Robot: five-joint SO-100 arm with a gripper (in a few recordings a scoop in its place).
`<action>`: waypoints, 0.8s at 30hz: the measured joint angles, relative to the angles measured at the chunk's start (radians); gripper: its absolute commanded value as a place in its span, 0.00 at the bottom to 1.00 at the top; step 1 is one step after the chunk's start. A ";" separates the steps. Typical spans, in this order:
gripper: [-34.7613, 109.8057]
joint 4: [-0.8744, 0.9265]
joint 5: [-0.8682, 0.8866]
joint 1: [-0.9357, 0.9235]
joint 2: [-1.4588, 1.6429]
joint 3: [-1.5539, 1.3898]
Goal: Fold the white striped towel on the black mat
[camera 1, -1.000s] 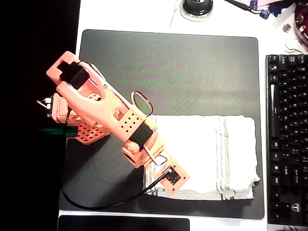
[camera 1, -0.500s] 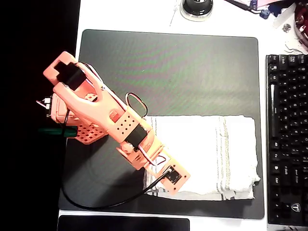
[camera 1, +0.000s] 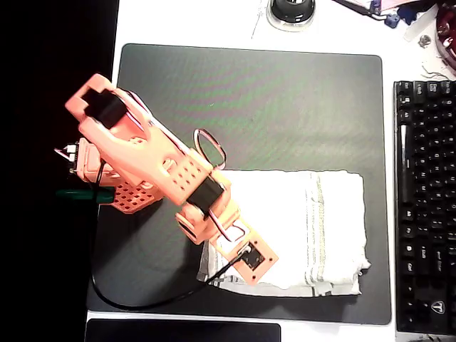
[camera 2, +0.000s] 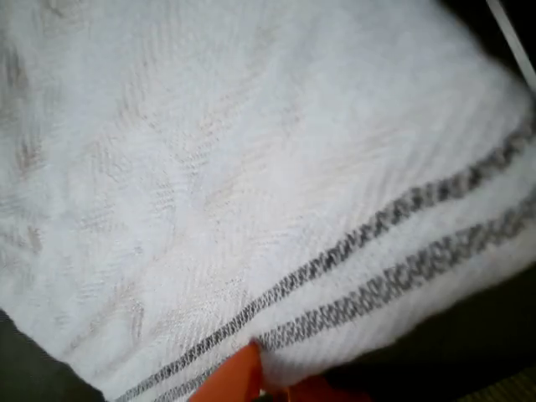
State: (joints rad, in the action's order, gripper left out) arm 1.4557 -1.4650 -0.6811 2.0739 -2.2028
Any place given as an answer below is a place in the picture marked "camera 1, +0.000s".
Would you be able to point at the small metal nut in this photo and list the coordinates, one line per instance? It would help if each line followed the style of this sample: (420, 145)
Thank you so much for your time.
(424, 40)

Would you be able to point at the pink paper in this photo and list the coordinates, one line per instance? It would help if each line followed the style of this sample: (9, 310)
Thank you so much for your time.
(388, 3)

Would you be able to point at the small blue object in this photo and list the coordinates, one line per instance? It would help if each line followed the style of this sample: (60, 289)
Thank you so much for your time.
(392, 20)

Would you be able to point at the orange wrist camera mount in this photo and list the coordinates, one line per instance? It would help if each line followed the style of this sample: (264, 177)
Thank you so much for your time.
(249, 276)

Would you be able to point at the black desk mat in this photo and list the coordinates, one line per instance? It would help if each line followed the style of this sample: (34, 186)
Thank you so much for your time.
(285, 107)

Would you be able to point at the black tablet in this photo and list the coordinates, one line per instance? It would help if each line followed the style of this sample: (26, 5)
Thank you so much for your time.
(178, 333)

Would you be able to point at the round black clear stand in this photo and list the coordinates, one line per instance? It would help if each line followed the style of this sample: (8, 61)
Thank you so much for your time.
(290, 14)

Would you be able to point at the green clamp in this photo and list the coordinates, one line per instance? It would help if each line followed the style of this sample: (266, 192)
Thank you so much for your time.
(82, 194)

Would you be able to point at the dark blue object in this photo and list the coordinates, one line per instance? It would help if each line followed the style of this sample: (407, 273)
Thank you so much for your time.
(409, 14)

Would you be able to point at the dark red bowl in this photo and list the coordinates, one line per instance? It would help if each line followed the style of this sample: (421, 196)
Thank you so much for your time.
(448, 21)

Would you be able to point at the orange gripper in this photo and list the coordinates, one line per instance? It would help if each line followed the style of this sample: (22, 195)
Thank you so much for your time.
(224, 218)

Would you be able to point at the orange perforated base plate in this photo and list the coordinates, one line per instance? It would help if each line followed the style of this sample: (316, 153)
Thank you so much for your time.
(135, 201)

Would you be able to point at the motor controller board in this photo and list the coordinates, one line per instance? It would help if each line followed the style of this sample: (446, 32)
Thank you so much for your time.
(72, 153)

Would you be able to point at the white plastic strip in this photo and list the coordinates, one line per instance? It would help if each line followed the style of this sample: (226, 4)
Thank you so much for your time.
(415, 32)

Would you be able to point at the white striped towel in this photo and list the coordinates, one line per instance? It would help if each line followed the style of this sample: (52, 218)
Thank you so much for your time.
(285, 221)

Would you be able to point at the black keyboard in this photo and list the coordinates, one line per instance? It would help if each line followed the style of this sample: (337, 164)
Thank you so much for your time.
(427, 178)

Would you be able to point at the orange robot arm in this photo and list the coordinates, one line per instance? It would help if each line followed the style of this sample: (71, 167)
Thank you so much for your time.
(142, 153)

